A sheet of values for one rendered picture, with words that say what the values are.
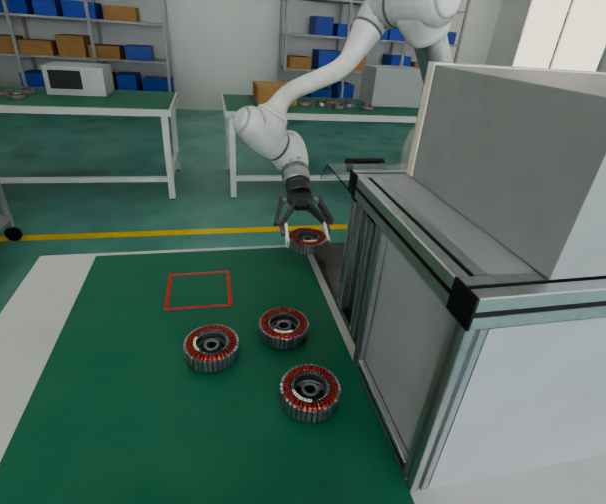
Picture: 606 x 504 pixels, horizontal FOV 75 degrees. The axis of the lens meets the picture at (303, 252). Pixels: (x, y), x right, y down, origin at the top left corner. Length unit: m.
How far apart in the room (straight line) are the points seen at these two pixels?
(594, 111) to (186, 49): 7.13
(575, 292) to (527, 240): 0.08
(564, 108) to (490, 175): 0.13
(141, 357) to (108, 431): 0.17
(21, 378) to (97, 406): 0.18
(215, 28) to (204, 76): 0.75
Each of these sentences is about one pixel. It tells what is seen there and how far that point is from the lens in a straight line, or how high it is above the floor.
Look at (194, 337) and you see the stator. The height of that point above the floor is 0.78.
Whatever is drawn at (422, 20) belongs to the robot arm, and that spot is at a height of 1.40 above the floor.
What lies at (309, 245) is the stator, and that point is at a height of 0.83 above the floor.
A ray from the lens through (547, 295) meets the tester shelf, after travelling 0.53.
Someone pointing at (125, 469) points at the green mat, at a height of 0.75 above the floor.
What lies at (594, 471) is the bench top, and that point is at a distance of 0.89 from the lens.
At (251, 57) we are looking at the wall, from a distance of 7.48.
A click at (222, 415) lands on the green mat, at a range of 0.77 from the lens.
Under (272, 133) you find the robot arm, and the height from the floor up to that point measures 1.08.
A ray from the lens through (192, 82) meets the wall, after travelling 7.49.
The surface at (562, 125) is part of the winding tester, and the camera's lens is 0.54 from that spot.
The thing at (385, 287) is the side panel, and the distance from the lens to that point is 0.70.
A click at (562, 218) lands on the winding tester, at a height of 1.19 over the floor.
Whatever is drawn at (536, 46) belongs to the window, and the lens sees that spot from 8.11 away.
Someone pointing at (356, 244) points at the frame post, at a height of 0.95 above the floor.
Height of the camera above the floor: 1.36
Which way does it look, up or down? 30 degrees down
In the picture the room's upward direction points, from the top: 4 degrees clockwise
